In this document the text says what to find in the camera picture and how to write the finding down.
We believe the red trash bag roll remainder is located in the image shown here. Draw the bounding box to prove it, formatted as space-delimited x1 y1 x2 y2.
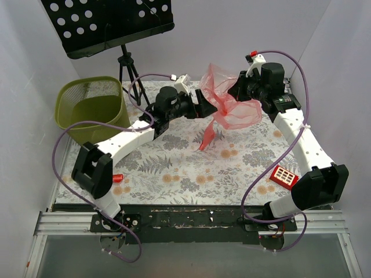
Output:
112 174 124 184

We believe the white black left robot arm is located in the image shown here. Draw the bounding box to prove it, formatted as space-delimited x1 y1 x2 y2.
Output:
71 86 217 232

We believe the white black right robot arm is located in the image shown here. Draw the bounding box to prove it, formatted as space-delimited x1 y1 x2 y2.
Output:
228 62 349 231

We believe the red white toy block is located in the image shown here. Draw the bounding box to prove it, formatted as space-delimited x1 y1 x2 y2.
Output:
270 165 299 191

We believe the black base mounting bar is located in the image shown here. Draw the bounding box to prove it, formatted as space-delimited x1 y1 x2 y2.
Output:
89 204 296 246

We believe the black perforated music stand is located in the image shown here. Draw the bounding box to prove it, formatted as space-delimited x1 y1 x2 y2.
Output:
41 0 174 104

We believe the olive green mesh trash bin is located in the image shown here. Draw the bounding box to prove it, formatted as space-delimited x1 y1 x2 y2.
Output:
54 76 130 129

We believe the floral patterned table mat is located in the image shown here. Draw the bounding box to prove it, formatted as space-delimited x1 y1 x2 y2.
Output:
54 79 312 206

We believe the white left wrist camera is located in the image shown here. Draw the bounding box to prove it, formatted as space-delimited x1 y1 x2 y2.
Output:
174 74 190 94

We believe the red plastic trash bag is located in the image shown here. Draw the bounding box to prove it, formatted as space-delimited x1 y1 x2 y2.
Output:
199 63 262 151

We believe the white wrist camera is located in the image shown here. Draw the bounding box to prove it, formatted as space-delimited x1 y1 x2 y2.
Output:
245 50 266 78
174 74 190 94

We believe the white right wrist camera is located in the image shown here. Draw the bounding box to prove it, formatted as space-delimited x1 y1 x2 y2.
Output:
245 50 266 78

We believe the aluminium frame rail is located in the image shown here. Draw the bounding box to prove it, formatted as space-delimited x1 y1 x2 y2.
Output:
23 210 99 278

